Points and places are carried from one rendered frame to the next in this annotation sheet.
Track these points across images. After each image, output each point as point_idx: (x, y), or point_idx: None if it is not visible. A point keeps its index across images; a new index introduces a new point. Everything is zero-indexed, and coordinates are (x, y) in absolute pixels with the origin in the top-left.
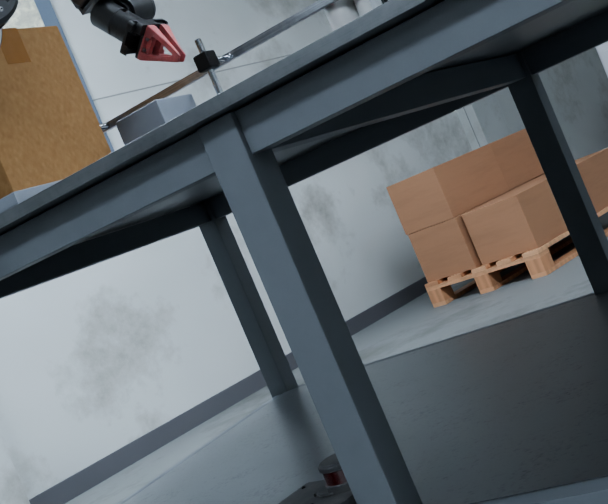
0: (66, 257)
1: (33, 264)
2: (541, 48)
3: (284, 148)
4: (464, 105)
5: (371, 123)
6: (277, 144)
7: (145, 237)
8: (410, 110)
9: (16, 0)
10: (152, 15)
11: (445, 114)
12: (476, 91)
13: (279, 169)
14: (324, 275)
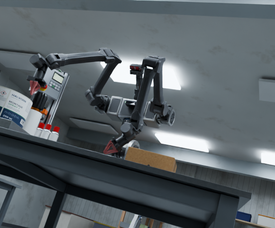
0: (210, 219)
1: (125, 211)
2: None
3: (57, 189)
4: None
5: (41, 181)
6: (54, 190)
7: (213, 217)
8: (30, 176)
9: (111, 154)
10: (121, 131)
11: (11, 156)
12: (2, 162)
13: (55, 195)
14: (47, 217)
